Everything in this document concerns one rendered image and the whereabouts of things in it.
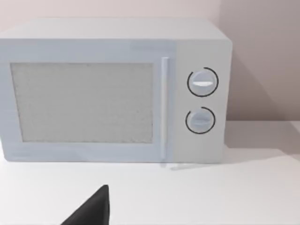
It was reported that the pale microwave door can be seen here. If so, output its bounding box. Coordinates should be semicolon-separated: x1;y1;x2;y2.
0;38;177;163

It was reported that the large pale microwave knob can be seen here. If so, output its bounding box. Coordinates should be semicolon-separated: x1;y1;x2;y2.
188;69;218;95

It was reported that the pale microwave door handle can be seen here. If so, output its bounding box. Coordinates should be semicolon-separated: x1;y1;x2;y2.
160;56;170;163

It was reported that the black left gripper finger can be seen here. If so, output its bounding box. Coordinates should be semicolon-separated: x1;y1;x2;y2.
60;184;110;225

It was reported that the pale microwave oven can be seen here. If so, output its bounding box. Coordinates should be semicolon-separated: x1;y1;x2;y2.
0;18;233;165

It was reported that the small pale microwave knob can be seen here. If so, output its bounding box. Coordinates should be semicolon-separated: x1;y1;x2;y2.
187;109;214;133

